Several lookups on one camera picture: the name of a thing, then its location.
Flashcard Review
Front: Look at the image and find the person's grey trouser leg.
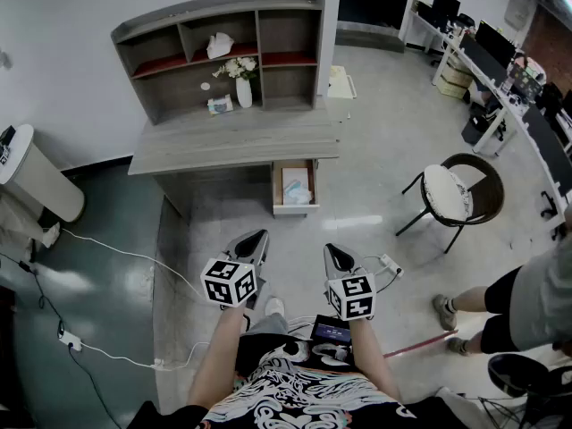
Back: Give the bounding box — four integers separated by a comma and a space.
243, 312, 290, 337

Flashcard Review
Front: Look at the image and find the beige storage crate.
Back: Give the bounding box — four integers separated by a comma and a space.
443, 66, 475, 88
436, 78, 468, 100

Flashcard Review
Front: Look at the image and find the white cable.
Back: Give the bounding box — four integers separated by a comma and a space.
60, 227, 207, 302
79, 340, 211, 371

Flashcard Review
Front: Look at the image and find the black bin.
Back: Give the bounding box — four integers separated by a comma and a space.
460, 114, 491, 147

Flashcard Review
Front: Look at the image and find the white vase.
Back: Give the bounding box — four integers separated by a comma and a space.
235, 76, 254, 109

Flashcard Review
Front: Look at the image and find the white tissue pack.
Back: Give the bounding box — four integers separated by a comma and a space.
206, 31, 236, 61

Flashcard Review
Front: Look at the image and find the white power strip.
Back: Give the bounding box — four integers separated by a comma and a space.
377, 253, 405, 279
58, 332, 83, 353

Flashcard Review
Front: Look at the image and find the grey wooden shelf unit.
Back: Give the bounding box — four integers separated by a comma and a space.
110, 0, 326, 127

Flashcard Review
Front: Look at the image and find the grey wooden drawer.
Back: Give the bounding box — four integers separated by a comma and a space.
270, 158, 321, 218

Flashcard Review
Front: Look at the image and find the white flower bouquet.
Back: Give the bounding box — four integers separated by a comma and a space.
212, 55, 260, 81

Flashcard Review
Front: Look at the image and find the person's left forearm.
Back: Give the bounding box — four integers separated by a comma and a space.
186, 305, 246, 416

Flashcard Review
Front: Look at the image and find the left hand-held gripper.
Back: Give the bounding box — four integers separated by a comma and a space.
199, 229, 271, 312

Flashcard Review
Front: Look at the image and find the black chair with white cushion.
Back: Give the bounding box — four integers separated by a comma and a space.
394, 152, 506, 255

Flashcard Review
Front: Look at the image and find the patterned tissue box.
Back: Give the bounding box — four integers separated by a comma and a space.
206, 94, 235, 117

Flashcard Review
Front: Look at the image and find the person's patterned black shirt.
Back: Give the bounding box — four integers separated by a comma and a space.
128, 332, 450, 429

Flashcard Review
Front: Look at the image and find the long white office desk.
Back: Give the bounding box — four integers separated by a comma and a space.
400, 8, 572, 240

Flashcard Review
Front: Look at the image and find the person's right forearm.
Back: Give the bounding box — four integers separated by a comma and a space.
347, 317, 403, 405

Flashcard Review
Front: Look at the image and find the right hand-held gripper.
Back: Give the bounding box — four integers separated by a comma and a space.
323, 242, 377, 322

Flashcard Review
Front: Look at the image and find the white cylindrical stand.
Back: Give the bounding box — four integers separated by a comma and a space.
0, 123, 87, 223

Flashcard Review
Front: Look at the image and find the black cable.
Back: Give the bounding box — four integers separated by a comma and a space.
0, 251, 111, 422

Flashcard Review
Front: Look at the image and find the white paper sheet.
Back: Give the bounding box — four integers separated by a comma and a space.
282, 179, 313, 206

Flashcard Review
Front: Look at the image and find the grey wooden desk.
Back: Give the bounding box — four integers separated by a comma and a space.
127, 98, 341, 221

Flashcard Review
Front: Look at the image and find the black monitor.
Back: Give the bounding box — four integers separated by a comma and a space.
431, 0, 462, 29
474, 20, 517, 69

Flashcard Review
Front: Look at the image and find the pale yellow box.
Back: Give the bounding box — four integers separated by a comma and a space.
327, 64, 358, 100

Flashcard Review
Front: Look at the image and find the black office chair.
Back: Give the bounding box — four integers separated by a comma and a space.
486, 352, 572, 424

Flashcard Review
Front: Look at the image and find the red stick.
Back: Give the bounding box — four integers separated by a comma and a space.
383, 328, 459, 359

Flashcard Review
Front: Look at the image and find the black tablet device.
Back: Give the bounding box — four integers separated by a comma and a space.
310, 314, 352, 343

